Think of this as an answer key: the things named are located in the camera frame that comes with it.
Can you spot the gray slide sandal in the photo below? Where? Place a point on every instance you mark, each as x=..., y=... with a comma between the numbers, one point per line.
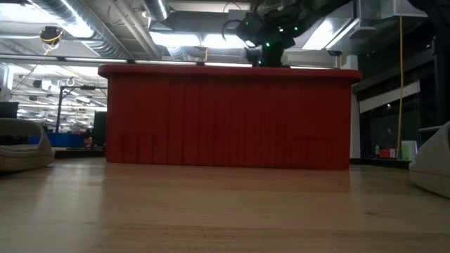
x=432, y=165
x=35, y=154

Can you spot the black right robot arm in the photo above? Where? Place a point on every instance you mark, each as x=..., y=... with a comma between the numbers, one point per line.
x=306, y=14

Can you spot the red ribbed plastic bin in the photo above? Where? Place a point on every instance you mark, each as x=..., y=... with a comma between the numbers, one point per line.
x=228, y=116

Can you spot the small red box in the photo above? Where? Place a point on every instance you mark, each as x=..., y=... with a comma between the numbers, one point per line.
x=385, y=153

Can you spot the pale green container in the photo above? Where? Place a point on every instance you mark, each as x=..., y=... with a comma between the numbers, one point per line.
x=409, y=150

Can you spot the dark upright panel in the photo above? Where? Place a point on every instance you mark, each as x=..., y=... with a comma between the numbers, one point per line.
x=100, y=128

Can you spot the black metal stand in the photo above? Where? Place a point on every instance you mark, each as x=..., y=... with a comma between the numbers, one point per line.
x=59, y=112

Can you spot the blue barrier panel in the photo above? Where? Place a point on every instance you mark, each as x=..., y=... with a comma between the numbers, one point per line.
x=67, y=140

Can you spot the dark computer monitor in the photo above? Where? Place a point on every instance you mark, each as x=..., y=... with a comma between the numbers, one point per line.
x=8, y=109

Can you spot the silver ceiling air duct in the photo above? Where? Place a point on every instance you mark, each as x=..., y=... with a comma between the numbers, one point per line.
x=102, y=38

